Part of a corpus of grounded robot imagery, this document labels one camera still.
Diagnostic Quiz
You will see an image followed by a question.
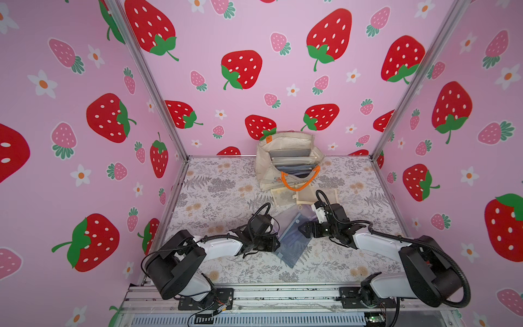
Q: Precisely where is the grey pouch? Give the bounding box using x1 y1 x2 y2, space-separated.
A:
269 149 317 162

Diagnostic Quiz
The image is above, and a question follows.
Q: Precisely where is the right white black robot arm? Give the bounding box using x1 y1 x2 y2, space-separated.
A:
298 190 471 309

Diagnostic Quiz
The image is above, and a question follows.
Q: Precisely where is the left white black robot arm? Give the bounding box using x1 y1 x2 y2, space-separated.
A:
140 202 281 302

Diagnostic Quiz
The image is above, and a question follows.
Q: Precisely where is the blue pouch near right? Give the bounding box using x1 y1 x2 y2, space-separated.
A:
275 213 315 268

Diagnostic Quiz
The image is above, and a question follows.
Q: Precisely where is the purple pouch near right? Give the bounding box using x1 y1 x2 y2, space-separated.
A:
273 204 316 232

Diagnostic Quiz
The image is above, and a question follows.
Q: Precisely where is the cream canvas tote bag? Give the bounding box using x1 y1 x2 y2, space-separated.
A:
255 132 324 192

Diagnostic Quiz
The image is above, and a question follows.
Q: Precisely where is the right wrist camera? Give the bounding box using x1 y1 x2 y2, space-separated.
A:
311 204 328 223

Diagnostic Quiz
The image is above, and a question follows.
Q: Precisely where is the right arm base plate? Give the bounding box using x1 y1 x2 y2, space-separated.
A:
335 287 396 309

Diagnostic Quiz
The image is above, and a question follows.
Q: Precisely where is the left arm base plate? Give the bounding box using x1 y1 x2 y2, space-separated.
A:
178 287 234 312

